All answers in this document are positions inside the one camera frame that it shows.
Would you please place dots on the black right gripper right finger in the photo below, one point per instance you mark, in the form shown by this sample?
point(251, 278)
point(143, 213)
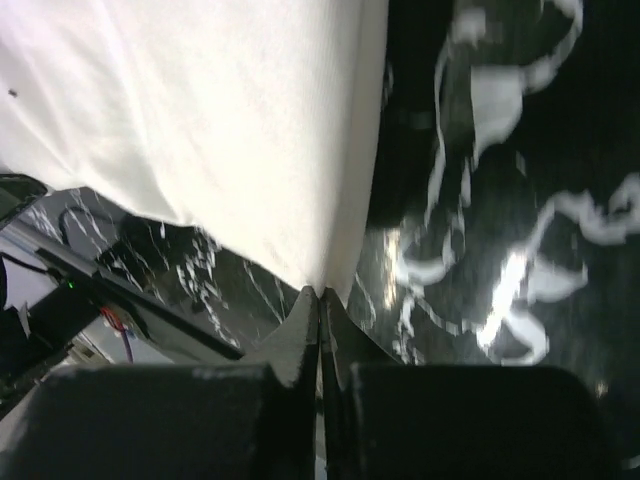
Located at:
point(385, 420)

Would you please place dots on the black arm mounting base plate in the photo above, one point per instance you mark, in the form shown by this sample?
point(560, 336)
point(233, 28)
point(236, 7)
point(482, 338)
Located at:
point(162, 327)

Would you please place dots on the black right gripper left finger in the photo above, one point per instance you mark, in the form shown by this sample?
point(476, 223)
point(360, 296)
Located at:
point(253, 418)

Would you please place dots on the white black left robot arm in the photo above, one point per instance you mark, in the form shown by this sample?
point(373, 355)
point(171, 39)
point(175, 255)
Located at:
point(43, 303)

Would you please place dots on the white t-shirt with robot print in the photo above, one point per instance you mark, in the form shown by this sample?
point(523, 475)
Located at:
point(256, 121)

